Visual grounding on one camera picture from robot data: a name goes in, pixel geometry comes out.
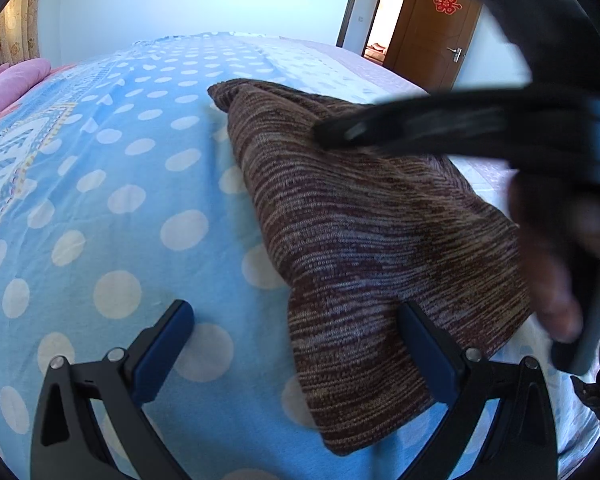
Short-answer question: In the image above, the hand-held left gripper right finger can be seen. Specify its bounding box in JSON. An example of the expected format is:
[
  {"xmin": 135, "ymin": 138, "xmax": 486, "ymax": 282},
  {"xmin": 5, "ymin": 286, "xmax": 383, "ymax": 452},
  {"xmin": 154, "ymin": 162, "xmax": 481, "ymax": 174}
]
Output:
[{"xmin": 397, "ymin": 301, "xmax": 560, "ymax": 480}]

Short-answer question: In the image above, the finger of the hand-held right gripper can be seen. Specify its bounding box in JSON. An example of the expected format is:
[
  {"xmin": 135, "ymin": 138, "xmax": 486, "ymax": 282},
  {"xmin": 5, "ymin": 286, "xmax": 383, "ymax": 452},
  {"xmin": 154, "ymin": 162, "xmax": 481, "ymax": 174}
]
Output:
[{"xmin": 312, "ymin": 85, "xmax": 535, "ymax": 157}]

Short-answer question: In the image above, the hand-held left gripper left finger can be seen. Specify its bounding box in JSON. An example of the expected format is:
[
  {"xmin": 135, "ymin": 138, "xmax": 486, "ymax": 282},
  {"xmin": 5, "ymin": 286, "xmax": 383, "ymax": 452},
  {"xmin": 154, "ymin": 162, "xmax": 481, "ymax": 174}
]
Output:
[{"xmin": 30, "ymin": 300, "xmax": 195, "ymax": 480}]

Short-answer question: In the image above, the brown striped knit sweater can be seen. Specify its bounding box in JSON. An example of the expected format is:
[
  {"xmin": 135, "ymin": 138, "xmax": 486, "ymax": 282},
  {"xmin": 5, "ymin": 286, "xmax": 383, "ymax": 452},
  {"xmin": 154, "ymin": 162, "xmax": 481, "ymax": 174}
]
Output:
[{"xmin": 207, "ymin": 78, "xmax": 535, "ymax": 457}]

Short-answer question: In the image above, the person's right hand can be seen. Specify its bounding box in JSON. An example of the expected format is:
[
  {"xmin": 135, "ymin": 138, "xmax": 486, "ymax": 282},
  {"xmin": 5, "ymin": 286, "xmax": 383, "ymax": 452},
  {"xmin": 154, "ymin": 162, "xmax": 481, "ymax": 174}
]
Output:
[{"xmin": 508, "ymin": 172, "xmax": 600, "ymax": 345}]

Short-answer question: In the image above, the brown wooden door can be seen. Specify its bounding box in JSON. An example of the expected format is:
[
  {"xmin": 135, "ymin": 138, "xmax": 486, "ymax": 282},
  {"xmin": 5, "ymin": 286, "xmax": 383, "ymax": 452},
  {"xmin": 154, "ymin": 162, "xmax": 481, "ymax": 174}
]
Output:
[{"xmin": 382, "ymin": 0, "xmax": 483, "ymax": 93}]

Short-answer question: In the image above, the blue polka dot printed blanket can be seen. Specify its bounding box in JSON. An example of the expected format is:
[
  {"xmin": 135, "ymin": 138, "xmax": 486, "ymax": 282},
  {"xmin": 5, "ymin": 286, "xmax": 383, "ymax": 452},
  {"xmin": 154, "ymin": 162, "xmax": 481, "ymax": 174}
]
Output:
[{"xmin": 0, "ymin": 32, "xmax": 600, "ymax": 480}]

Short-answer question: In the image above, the folded pink quilt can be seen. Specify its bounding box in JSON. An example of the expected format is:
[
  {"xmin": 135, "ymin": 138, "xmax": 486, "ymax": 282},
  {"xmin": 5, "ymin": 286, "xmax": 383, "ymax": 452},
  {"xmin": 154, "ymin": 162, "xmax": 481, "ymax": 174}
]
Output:
[{"xmin": 0, "ymin": 57, "xmax": 52, "ymax": 136}]

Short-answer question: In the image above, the beige floral curtain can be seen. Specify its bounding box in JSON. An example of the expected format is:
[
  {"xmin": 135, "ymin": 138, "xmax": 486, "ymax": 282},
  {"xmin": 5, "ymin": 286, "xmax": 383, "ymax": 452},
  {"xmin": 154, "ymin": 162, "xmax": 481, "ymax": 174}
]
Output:
[{"xmin": 0, "ymin": 0, "xmax": 42, "ymax": 68}]

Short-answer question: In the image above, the dark door frame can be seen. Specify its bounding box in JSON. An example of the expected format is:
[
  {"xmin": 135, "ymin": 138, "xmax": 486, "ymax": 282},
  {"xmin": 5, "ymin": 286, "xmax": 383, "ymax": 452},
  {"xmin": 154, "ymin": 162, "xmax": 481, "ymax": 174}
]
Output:
[{"xmin": 336, "ymin": 0, "xmax": 411, "ymax": 59}]

